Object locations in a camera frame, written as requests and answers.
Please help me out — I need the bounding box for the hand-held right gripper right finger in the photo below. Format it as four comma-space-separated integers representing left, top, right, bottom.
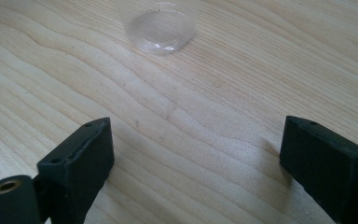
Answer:
279, 115, 358, 224

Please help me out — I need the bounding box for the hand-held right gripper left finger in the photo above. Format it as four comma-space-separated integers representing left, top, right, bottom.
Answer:
36, 117, 116, 224

